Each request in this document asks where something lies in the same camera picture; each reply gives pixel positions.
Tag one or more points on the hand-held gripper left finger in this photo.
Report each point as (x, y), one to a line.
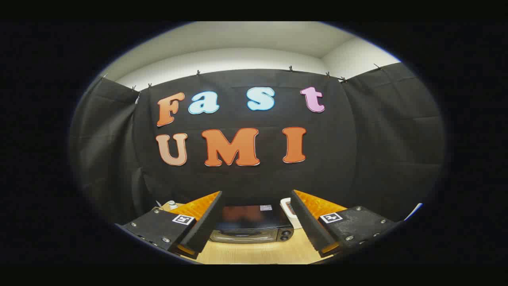
(206, 222)

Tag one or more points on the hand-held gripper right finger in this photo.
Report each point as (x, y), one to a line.
(307, 222)

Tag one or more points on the black toaster oven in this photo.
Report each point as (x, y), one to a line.
(250, 222)

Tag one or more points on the white slot toaster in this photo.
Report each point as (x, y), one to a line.
(289, 210)

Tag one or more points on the white bottle green label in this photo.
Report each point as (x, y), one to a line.
(172, 204)

